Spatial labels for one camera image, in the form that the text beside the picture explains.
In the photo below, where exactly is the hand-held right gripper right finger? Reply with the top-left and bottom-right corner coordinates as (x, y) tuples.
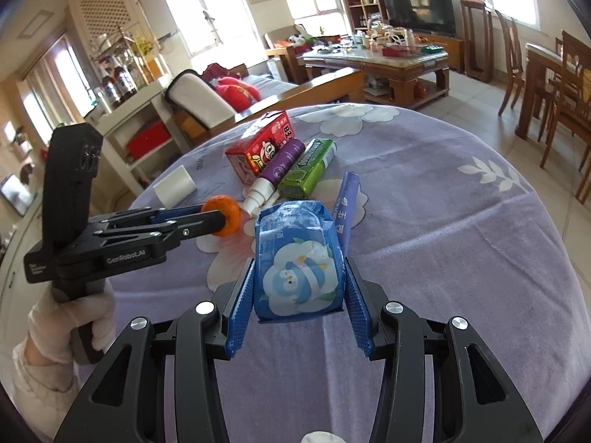
(344, 258), (544, 443)

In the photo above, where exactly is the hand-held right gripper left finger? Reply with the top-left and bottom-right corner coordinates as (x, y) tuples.
(53, 258), (257, 443)

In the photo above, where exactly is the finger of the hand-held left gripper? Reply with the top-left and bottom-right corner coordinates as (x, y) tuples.
(91, 204), (209, 232)
(157, 211), (228, 253)

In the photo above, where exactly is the small white box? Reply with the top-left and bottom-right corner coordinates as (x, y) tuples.
(154, 165), (198, 206)

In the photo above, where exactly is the tangerine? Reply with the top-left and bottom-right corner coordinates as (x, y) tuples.
(202, 195), (242, 239)

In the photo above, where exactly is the blue tissue pack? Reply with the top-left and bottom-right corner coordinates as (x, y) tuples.
(253, 199), (347, 324)

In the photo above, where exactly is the red milk carton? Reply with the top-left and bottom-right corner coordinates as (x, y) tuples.
(225, 111), (296, 186)

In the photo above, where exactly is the purple bottle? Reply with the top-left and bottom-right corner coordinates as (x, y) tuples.
(242, 138), (306, 217)

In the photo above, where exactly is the green box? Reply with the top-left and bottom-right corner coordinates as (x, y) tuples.
(277, 138), (338, 200)

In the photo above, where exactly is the purple-blue wrapper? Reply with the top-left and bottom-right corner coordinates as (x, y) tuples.
(333, 172), (361, 259)

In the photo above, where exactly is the person's left hand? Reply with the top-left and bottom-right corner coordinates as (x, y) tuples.
(28, 281), (117, 365)

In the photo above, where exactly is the red box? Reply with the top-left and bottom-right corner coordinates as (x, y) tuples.
(126, 120), (172, 160)

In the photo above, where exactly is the purple floral tablecloth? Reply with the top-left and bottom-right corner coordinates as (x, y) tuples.
(111, 104), (585, 443)

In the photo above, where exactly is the balcony window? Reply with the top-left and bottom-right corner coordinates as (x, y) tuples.
(21, 32), (93, 139)

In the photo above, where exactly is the brown glass bottle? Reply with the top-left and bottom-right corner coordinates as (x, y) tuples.
(100, 70), (122, 107)
(115, 65), (138, 100)

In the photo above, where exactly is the white side cabinet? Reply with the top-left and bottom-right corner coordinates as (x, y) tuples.
(90, 71), (195, 195)

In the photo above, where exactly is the white cushion with black trim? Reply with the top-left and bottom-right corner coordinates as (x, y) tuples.
(165, 69), (238, 130)

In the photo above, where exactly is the red cushion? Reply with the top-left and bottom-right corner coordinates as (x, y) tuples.
(217, 76), (262, 112)

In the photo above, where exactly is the square ceiling vent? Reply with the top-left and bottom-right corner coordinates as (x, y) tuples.
(19, 13), (52, 38)

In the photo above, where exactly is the white lattice column cover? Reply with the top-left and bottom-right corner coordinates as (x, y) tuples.
(67, 0), (144, 51)

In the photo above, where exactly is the wooden sofa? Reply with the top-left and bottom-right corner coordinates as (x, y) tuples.
(164, 67), (365, 148)

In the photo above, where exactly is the large window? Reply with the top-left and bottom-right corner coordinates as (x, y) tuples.
(164, 0), (259, 56)

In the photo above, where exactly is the wooden armchair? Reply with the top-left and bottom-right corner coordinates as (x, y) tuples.
(264, 23), (333, 81)

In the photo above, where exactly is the wooden coffee table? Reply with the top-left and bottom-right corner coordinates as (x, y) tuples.
(302, 39), (451, 111)

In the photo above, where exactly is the coffee table clutter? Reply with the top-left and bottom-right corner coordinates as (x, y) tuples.
(342, 25), (446, 56)

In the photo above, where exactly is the wooden television cabinet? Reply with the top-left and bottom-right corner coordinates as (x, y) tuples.
(416, 34), (465, 72)

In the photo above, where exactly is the black television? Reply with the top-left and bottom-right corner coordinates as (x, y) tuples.
(382, 0), (458, 38)

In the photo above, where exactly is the wooden dining chair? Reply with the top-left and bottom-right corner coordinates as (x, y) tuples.
(494, 9), (527, 116)
(539, 30), (591, 171)

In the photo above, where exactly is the wooden dining table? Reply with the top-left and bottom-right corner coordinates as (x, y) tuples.
(516, 41), (591, 139)

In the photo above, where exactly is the tall wooden plant stand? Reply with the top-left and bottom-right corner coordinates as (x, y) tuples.
(459, 0), (495, 84)

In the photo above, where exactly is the wire glass rack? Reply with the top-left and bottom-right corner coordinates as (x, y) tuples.
(90, 28), (153, 75)

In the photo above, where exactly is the white wall boiler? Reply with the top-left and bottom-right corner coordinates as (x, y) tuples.
(137, 0), (172, 44)

